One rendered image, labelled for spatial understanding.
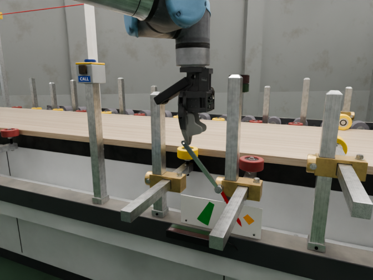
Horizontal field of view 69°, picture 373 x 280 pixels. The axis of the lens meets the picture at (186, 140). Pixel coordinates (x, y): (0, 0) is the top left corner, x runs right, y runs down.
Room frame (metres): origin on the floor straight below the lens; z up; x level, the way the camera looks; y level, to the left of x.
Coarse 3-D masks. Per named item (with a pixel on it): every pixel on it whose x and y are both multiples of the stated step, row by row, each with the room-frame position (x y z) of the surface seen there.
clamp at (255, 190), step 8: (224, 184) 0.77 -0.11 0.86; (232, 184) 0.76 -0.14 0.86; (240, 184) 0.75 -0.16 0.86; (248, 184) 0.74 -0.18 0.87; (256, 184) 0.74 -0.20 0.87; (224, 192) 0.77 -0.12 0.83; (232, 192) 0.76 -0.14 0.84; (248, 192) 0.74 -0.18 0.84; (256, 192) 0.73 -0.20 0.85; (256, 200) 0.73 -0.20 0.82
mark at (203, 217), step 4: (208, 204) 0.79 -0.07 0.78; (212, 204) 0.78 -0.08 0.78; (204, 208) 0.79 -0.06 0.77; (208, 208) 0.79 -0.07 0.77; (212, 208) 0.78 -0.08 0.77; (204, 212) 0.79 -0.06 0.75; (208, 212) 0.79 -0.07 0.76; (200, 216) 0.80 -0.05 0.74; (204, 216) 0.79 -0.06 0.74; (208, 216) 0.79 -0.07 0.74; (200, 220) 0.80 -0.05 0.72; (204, 220) 0.79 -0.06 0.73; (208, 220) 0.79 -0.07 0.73
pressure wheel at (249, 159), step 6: (246, 156) 0.90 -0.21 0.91; (252, 156) 0.90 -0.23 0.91; (240, 162) 0.87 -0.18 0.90; (246, 162) 0.84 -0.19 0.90; (252, 162) 0.84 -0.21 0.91; (258, 162) 0.84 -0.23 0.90; (240, 168) 0.86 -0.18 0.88; (246, 168) 0.84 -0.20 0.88; (252, 168) 0.84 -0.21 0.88; (258, 168) 0.84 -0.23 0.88
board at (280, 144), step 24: (0, 120) 1.74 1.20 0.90; (24, 120) 1.74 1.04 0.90; (48, 120) 1.74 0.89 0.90; (72, 120) 1.74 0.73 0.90; (120, 120) 1.74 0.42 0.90; (144, 120) 1.74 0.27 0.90; (168, 120) 1.74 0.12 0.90; (120, 144) 1.18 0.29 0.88; (144, 144) 1.13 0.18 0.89; (168, 144) 1.09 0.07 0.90; (192, 144) 1.09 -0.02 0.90; (216, 144) 1.09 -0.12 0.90; (240, 144) 1.09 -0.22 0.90; (264, 144) 1.09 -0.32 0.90; (288, 144) 1.09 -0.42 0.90; (312, 144) 1.09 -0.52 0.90; (360, 144) 1.09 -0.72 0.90
